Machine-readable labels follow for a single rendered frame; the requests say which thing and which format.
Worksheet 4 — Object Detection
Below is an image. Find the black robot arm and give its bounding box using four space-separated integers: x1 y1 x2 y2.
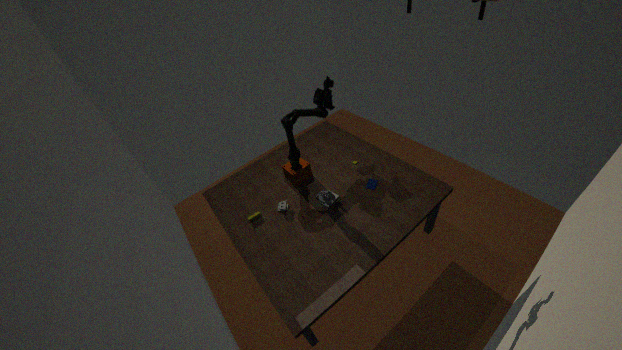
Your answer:
281 88 335 171

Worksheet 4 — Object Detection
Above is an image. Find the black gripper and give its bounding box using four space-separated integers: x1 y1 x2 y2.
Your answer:
323 76 334 98

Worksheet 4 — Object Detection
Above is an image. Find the blue flat plate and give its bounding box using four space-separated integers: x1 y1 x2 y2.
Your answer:
366 179 378 190

